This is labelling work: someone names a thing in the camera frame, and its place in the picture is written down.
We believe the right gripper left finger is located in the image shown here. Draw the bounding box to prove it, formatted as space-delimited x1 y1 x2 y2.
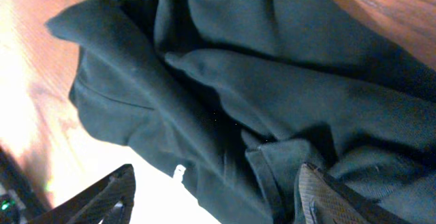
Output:
29 164 136 224

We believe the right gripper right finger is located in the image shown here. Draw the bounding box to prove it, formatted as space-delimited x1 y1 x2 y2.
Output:
298 162 411 224

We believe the black t-shirt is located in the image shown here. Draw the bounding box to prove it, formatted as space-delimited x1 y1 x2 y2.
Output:
46 0 435 223

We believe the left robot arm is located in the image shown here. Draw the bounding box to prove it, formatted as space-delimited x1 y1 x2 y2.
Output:
1 149 49 224

